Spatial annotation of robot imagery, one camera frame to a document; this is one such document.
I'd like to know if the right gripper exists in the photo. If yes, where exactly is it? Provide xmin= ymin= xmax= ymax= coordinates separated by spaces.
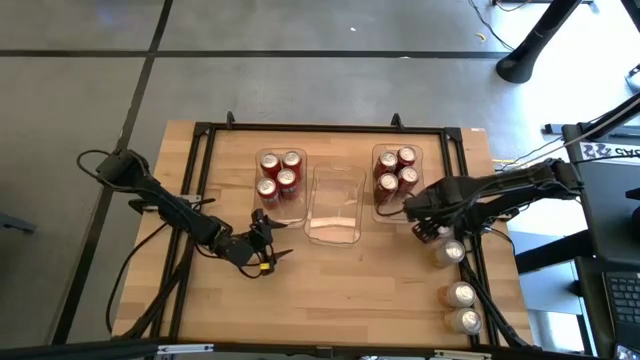
xmin=404 ymin=179 xmax=474 ymax=246

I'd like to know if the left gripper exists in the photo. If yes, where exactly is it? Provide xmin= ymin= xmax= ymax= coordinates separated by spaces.
xmin=219 ymin=209 xmax=294 ymax=277

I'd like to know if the white orange Spindrift can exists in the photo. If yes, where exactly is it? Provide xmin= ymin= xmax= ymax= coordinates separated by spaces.
xmin=432 ymin=238 xmax=468 ymax=269
xmin=433 ymin=225 xmax=455 ymax=247
xmin=439 ymin=280 xmax=478 ymax=309
xmin=444 ymin=307 xmax=484 ymax=336

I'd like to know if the clear plastic bin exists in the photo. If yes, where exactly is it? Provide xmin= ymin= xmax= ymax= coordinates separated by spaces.
xmin=304 ymin=162 xmax=368 ymax=247
xmin=253 ymin=146 xmax=309 ymax=229
xmin=370 ymin=143 xmax=430 ymax=225

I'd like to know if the black desk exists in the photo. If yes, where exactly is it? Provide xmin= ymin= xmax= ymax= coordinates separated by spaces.
xmin=514 ymin=122 xmax=640 ymax=360

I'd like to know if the black horizontal rig bar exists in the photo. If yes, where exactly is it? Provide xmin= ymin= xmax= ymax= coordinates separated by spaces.
xmin=0 ymin=337 xmax=601 ymax=360

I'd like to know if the white printed label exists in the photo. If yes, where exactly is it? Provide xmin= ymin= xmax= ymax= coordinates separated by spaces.
xmin=579 ymin=141 xmax=640 ymax=162

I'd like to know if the black rounded object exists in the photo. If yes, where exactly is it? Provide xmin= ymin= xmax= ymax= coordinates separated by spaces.
xmin=624 ymin=187 xmax=640 ymax=232

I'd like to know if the black keyboard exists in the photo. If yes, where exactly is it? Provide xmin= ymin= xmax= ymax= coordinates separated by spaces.
xmin=602 ymin=269 xmax=640 ymax=342

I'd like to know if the black diagonal rod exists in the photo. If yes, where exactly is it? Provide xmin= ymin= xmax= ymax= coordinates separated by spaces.
xmin=544 ymin=92 xmax=640 ymax=144

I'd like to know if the grey chair base leg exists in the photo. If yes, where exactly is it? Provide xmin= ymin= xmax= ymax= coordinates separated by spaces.
xmin=0 ymin=212 xmax=39 ymax=236

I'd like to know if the left gripper cable loop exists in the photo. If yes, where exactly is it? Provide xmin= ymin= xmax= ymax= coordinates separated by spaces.
xmin=238 ymin=244 xmax=278 ymax=280

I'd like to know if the gripper cable loop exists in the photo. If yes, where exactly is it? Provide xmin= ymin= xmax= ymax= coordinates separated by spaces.
xmin=238 ymin=244 xmax=278 ymax=280
xmin=374 ymin=191 xmax=419 ymax=218

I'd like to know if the right gripper cable loop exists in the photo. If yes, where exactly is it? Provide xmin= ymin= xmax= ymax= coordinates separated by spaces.
xmin=374 ymin=191 xmax=419 ymax=218

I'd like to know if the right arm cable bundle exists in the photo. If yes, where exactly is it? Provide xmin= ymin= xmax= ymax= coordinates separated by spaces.
xmin=458 ymin=259 xmax=539 ymax=350

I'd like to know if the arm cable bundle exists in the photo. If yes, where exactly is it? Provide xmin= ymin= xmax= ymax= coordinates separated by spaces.
xmin=458 ymin=259 xmax=539 ymax=350
xmin=104 ymin=224 xmax=194 ymax=342

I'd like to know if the black metal table frame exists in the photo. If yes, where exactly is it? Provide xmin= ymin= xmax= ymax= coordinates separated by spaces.
xmin=148 ymin=110 xmax=539 ymax=351

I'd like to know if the silver metal bracket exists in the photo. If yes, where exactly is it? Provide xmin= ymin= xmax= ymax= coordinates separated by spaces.
xmin=433 ymin=349 xmax=494 ymax=360
xmin=156 ymin=343 xmax=216 ymax=357

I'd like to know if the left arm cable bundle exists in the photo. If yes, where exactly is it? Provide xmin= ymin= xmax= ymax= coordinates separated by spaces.
xmin=104 ymin=224 xmax=194 ymax=342

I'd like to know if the black cylindrical post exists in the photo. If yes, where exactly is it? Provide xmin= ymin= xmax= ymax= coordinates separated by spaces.
xmin=495 ymin=0 xmax=584 ymax=85

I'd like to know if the left arm elbow cable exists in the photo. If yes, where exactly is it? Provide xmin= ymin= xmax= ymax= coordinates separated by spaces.
xmin=76 ymin=148 xmax=119 ymax=189

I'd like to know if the black floor cable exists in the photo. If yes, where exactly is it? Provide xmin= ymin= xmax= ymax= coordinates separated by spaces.
xmin=467 ymin=0 xmax=517 ymax=52

